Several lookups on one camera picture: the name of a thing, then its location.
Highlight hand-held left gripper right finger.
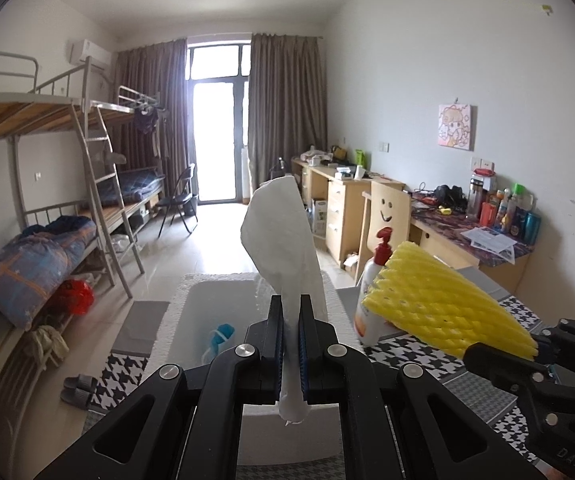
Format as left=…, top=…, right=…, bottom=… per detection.
left=300, top=294, right=543, bottom=480

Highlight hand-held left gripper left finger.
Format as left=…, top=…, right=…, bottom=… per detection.
left=32, top=294, right=284, bottom=480

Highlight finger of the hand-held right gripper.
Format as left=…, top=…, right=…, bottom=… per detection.
left=462, top=341, right=551, bottom=395

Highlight blue face mask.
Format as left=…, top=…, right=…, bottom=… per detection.
left=202, top=324, right=236, bottom=363

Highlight white foam box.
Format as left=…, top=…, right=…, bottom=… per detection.
left=140, top=272, right=363, bottom=480

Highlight yellow foam net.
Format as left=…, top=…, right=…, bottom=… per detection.
left=360, top=241, right=539, bottom=361

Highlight white plastic bag roll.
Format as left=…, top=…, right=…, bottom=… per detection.
left=240, top=175, right=329, bottom=426

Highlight white pump lotion bottle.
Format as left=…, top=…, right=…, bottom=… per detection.
left=353, top=226, right=403, bottom=347

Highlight houndstooth tablecloth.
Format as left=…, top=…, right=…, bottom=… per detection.
left=82, top=265, right=575, bottom=466

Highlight printed paper sheets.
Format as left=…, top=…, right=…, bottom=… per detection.
left=460, top=226, right=518, bottom=263

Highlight wooden desk with patterned cover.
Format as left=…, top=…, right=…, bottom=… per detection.
left=362, top=190, right=531, bottom=296

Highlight wooden desk with drawers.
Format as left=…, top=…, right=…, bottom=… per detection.
left=291, top=157, right=403, bottom=266

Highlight cluster of desk bottles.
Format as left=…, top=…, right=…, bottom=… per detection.
left=467, top=170, right=543, bottom=246

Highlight wooden smiley chair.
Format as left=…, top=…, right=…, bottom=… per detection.
left=355, top=179, right=412, bottom=281

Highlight black headphones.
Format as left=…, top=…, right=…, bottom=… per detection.
left=434, top=185, right=468, bottom=211

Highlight black folding chair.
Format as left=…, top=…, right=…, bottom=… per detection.
left=156, top=164, right=199, bottom=238

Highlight grey slipper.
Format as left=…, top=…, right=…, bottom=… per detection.
left=65, top=374, right=99, bottom=396
left=60, top=387, right=93, bottom=410

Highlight red plastic bag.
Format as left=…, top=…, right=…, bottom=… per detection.
left=48, top=280, right=95, bottom=316

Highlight pale yellow cloth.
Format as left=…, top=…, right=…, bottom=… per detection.
left=22, top=325, right=68, bottom=366

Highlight glass balcony door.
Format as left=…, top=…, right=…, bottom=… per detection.
left=188, top=35, right=253, bottom=206

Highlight brown curtain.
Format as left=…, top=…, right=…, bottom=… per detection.
left=248, top=32, right=329, bottom=191
left=112, top=37, right=191, bottom=201

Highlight blue patterned quilt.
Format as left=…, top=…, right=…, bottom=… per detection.
left=0, top=215, right=98, bottom=331

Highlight dark hanging clothes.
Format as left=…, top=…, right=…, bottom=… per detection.
left=134, top=105, right=161, bottom=136

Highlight white air conditioner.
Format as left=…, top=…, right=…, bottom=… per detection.
left=70, top=38, right=111, bottom=68

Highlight metal bunk bed with ladder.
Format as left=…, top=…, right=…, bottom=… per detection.
left=0, top=50, right=143, bottom=411

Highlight cartoon wall picture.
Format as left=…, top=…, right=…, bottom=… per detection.
left=437, top=103, right=477, bottom=152

